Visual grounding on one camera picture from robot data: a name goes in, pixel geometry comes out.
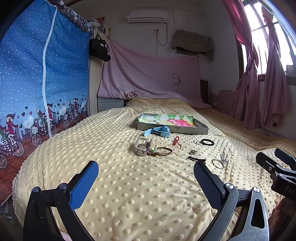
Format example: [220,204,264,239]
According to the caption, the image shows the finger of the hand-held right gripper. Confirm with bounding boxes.
[275,148,296,165]
[255,152,284,180]

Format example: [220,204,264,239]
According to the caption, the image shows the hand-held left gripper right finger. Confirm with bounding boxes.
[193,161,270,241]

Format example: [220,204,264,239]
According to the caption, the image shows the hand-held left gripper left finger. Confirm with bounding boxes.
[23,160,99,241]

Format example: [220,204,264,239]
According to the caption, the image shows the brown bracelet with green bead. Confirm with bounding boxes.
[149,146,173,156]

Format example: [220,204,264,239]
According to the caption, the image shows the grey watch strap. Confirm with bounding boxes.
[134,137,152,157]

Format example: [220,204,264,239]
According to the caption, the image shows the grey metal tray box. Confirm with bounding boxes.
[136,113,209,135]

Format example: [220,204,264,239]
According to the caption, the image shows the yellow dotted blanket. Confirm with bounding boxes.
[11,97,296,241]

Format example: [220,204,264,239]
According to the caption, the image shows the light blue wrist watch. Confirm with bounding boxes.
[143,125,171,139]

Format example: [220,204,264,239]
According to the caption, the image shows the colourful drawn paper sheet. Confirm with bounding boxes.
[138,114,197,127]

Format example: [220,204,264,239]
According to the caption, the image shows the pink curtain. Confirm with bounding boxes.
[223,0,262,129]
[260,5,292,129]

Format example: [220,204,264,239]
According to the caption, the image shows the grey bed headboard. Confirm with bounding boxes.
[97,96,125,113]

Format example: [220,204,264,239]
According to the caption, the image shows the dark brown board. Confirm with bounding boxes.
[200,79,209,103]

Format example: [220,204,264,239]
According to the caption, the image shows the light wooden panel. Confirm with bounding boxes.
[89,56,104,114]

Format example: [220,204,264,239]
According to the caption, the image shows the pink hanging sheet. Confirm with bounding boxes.
[97,38,212,109]

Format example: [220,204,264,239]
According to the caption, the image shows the blue printed wardrobe cover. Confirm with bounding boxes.
[0,0,94,207]

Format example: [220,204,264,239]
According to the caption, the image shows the black tote bag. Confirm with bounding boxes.
[89,33,112,62]

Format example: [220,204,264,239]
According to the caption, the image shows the window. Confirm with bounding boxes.
[240,0,296,77]

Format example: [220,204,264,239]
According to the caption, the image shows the olive green cloth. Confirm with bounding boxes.
[172,30,215,62]

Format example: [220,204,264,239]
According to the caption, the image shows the pale cloth bundle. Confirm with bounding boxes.
[87,16,107,33]

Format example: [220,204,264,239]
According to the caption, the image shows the white air conditioner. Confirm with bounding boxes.
[126,9,168,23]

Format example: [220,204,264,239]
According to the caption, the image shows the black power cable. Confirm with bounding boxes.
[156,22,168,45]

